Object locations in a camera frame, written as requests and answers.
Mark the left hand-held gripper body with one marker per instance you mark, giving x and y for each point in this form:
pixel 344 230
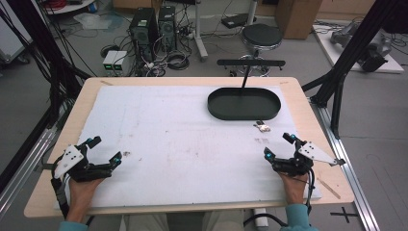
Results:
pixel 78 166

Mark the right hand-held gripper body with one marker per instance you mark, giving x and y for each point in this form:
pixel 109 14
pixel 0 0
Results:
pixel 301 162

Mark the person's right hand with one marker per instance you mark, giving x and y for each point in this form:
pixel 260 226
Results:
pixel 293 189

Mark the person's left hand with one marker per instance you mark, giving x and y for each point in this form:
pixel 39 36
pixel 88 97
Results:
pixel 81 195

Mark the small white and dark trinket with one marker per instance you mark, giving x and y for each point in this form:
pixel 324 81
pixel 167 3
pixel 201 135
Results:
pixel 263 127

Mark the light wooden table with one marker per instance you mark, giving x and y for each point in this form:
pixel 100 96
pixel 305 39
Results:
pixel 308 106

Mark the thin wooden strip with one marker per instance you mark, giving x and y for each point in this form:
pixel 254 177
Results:
pixel 328 188

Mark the black stand with oval tray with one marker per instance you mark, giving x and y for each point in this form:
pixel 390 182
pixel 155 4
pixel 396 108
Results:
pixel 243 106

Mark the white table leg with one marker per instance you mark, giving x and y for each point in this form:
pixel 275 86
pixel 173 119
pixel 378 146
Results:
pixel 261 218

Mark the white foam mat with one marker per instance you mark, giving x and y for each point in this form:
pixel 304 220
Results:
pixel 179 144

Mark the person's legs in beige trousers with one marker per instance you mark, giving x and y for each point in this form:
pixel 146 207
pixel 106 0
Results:
pixel 221 221

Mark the white power supply box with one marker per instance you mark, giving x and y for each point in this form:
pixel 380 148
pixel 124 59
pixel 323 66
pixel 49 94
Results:
pixel 109 61
pixel 120 61

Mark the white floor board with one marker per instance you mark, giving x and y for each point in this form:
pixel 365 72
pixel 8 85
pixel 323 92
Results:
pixel 333 54

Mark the black round stool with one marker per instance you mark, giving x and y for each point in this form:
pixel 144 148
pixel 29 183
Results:
pixel 261 37

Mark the grey and black machine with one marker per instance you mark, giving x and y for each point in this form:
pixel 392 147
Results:
pixel 373 54

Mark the clear plastic bag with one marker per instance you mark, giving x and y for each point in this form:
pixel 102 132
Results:
pixel 93 21

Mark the large black computer tower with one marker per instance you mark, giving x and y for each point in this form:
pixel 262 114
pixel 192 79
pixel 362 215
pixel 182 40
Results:
pixel 144 32

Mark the brown cardboard box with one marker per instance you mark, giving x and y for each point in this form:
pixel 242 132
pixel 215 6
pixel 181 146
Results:
pixel 298 17

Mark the flat black box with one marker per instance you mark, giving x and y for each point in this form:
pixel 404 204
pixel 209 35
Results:
pixel 235 20

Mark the slim black computer tower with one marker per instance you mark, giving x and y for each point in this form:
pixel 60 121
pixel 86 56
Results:
pixel 167 27

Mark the white desk leg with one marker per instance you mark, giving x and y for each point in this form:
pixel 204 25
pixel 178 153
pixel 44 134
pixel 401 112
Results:
pixel 199 32

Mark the aluminium floor rail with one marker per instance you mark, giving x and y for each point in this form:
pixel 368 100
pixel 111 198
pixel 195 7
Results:
pixel 25 166
pixel 346 166

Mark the black metal frame post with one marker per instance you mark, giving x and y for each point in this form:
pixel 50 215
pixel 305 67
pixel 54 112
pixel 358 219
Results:
pixel 349 51

